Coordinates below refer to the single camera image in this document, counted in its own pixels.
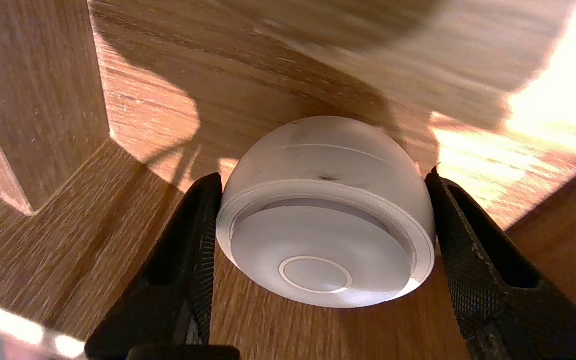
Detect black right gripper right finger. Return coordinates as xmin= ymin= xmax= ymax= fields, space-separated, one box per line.
xmin=424 ymin=166 xmax=576 ymax=360

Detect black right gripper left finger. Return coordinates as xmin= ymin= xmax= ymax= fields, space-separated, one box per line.
xmin=84 ymin=172 xmax=242 ymax=360

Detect white round puck device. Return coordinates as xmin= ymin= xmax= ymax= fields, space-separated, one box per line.
xmin=215 ymin=115 xmax=437 ymax=309

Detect round wooden nightstand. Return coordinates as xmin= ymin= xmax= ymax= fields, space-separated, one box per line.
xmin=218 ymin=0 xmax=576 ymax=166

